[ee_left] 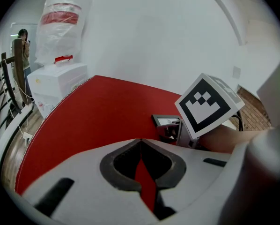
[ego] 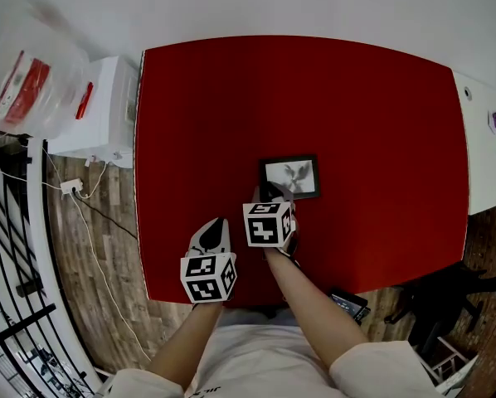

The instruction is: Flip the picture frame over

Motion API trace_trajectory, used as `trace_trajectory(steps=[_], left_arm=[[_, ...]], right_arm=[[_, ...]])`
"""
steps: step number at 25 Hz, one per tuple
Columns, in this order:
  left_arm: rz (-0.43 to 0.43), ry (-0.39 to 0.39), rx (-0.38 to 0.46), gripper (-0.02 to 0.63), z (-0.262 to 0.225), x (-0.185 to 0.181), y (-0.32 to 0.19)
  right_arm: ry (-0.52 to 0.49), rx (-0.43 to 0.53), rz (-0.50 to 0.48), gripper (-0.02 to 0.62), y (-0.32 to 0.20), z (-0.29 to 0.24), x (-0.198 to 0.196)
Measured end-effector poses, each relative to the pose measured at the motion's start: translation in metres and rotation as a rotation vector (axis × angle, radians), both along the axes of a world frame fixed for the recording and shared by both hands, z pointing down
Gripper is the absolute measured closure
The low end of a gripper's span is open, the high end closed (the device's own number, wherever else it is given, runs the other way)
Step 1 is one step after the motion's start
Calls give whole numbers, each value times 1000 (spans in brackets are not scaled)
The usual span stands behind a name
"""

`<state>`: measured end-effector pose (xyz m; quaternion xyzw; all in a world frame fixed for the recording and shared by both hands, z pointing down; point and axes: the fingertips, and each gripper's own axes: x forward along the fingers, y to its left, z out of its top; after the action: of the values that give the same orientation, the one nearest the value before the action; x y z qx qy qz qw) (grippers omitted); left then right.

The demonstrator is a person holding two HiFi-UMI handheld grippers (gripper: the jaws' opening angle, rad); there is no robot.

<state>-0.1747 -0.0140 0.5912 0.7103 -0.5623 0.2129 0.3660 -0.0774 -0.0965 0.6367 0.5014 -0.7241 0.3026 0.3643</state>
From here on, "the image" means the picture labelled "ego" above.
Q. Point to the black phone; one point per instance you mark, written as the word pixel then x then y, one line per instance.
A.
pixel 349 304

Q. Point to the white water dispenser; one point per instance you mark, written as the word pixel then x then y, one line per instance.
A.
pixel 107 114

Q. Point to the white power strip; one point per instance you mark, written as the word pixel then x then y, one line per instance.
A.
pixel 71 186

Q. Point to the person's white t-shirt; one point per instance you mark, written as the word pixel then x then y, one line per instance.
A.
pixel 264 363

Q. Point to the black picture frame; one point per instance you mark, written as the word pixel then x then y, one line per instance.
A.
pixel 291 174

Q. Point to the red table cloth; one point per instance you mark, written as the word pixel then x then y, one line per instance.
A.
pixel 356 118

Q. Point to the clear water bottle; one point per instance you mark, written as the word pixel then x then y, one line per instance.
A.
pixel 36 69

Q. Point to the person's right forearm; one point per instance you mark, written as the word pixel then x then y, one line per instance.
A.
pixel 314 313

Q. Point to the black office chair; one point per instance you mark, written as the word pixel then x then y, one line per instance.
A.
pixel 439 301

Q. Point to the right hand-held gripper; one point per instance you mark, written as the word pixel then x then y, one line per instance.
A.
pixel 266 226

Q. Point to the white metal rack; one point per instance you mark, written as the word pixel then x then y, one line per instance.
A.
pixel 447 363

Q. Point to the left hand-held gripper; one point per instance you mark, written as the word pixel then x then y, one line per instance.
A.
pixel 208 278

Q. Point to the white side table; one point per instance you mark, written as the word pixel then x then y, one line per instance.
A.
pixel 484 172

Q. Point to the black metal railing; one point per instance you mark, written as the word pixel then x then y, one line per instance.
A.
pixel 28 317

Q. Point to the person's left forearm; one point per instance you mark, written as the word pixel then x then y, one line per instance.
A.
pixel 190 346

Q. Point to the round table grommet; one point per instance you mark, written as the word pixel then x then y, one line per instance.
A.
pixel 468 93

